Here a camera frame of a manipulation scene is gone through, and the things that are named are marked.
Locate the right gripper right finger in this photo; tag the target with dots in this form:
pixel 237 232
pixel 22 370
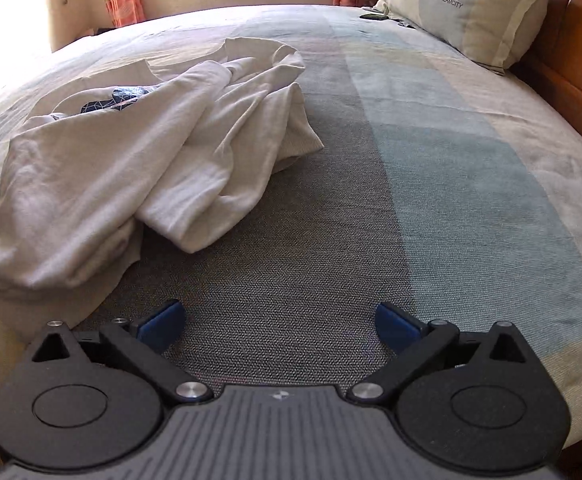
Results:
pixel 471 402

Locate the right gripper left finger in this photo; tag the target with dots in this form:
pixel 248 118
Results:
pixel 81 400

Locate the white printed t-shirt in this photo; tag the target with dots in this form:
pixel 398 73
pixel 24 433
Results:
pixel 188 156

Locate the pastel patchwork bed sheet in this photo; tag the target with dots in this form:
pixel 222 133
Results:
pixel 444 188

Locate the Dreamcity pillow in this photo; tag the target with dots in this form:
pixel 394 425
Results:
pixel 492 33

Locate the black phone on bed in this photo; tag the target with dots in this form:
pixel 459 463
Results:
pixel 374 17

